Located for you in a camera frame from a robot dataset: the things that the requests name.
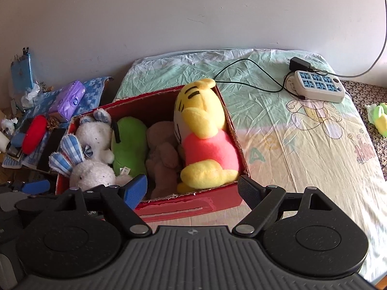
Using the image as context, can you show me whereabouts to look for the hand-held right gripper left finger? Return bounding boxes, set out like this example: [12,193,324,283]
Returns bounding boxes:
[59,174,153,239]

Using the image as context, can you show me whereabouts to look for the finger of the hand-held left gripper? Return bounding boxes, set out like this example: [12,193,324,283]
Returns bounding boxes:
[6,179,51,194]

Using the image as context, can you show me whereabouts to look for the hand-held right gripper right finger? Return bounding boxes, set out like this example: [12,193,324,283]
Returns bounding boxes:
[232,175,336,239]

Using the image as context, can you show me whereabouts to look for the brown bear plush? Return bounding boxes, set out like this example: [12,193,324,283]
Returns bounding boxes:
[145,121,183,200]

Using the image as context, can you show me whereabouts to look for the red cardboard box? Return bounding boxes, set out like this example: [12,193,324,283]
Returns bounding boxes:
[55,85,251,218]

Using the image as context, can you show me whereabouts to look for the yellow bear plush toy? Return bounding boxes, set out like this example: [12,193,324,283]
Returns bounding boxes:
[173,78,241,194]

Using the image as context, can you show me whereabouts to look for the black phone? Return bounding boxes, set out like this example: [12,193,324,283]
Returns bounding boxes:
[36,128,67,173]

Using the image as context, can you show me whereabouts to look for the blue glasses case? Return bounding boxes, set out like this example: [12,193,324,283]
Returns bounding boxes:
[10,132,26,147]

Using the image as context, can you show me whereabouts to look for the red oval pouch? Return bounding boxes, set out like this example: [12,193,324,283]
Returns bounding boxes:
[22,115,47,155]

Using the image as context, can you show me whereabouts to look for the green yellow printed bedsheet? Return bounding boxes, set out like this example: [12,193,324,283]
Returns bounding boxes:
[113,48,387,284]

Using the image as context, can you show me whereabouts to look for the clear plastic bag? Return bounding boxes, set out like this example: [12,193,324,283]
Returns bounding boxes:
[20,83,41,109]

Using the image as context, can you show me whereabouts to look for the purple tissue pack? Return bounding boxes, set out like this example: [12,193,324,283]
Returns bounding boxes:
[48,80,86,122]

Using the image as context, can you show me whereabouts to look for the blue checked cloth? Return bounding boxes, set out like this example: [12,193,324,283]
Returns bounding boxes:
[1,76,114,173]

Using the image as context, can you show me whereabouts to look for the blue hanging pouch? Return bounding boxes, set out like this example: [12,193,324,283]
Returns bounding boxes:
[10,48,34,93]

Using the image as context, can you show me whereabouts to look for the cream power strip blue sockets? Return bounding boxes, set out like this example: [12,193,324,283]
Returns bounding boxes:
[284,70,346,103]

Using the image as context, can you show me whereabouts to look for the black power adapter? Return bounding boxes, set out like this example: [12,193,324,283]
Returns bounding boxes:
[289,57,312,72]

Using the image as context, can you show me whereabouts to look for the leopard print blanket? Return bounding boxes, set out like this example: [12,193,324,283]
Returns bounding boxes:
[342,80,387,182]

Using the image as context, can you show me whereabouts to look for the green yellow plush toy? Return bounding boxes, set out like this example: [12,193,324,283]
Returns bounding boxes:
[364,103,387,138]

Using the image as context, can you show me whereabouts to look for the black cable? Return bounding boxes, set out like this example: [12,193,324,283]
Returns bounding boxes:
[213,58,286,93]

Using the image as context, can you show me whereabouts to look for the white cable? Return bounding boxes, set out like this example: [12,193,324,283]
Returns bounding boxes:
[335,21,387,77]

